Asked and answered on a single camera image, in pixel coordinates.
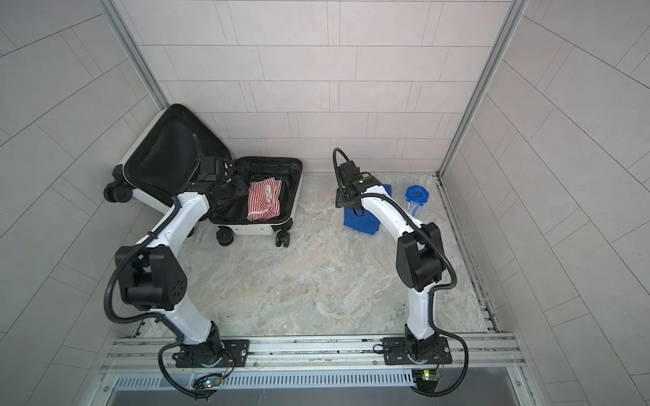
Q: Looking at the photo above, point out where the blue t-shirt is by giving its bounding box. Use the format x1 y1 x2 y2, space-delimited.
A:
344 207 381 235

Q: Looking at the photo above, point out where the red white striped cloth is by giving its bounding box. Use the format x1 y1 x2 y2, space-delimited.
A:
247 178 282 222

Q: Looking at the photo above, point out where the clear container blue lid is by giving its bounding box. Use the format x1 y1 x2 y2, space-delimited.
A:
405 185 430 218

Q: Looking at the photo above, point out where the white black suitcase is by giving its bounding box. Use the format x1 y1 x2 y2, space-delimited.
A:
103 104 303 247

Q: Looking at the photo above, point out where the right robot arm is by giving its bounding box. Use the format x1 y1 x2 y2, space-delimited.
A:
334 161 446 361

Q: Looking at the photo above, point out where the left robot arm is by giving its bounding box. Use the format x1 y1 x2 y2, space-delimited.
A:
105 175 245 357

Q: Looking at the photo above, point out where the left circuit board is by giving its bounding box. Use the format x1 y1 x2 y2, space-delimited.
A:
192 373 224 391

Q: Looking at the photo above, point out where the circuit board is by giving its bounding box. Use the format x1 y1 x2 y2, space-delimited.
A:
411 370 440 396
192 373 224 391

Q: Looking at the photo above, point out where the right circuit board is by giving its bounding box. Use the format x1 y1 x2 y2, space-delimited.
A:
411 370 440 396

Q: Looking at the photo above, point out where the right black corrugated cable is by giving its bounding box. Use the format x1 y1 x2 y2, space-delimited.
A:
332 147 471 398

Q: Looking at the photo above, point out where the black corrugated cable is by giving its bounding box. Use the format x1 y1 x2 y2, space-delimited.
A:
332 147 471 398
102 133 204 399

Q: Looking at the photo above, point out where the left black corrugated cable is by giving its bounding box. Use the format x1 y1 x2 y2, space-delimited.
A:
102 133 204 399

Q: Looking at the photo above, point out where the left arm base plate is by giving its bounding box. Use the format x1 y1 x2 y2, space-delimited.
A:
172 339 251 368

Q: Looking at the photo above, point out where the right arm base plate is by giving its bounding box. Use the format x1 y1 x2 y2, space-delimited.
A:
372 335 453 365

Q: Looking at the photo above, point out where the aluminium mounting rail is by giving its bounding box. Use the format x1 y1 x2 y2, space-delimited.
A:
101 332 524 374

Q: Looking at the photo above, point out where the metal corner post left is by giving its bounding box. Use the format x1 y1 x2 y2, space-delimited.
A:
96 0 169 110

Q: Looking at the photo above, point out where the metal corner post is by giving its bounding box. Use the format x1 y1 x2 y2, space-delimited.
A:
438 0 528 179
96 0 169 110

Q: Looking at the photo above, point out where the metal corner post right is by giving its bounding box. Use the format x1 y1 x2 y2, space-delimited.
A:
438 0 528 179

